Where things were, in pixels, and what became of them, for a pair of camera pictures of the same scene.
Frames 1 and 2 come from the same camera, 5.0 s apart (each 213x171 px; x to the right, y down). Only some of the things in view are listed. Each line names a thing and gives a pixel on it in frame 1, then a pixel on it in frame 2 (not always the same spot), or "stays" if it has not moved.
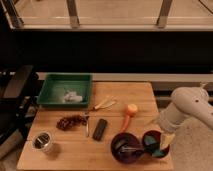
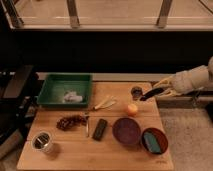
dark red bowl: x=127 y=148 → x=126 y=131
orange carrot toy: x=130 y=111 stays
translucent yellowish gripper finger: x=151 y=121 → x=164 y=81
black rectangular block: x=99 y=130 stays
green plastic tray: x=55 y=86 stays
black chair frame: x=19 y=89 stays
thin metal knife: x=87 y=126 stays
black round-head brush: x=122 y=149 → x=137 y=93
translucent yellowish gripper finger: x=166 y=139 → x=169 y=93
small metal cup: x=41 y=141 stays
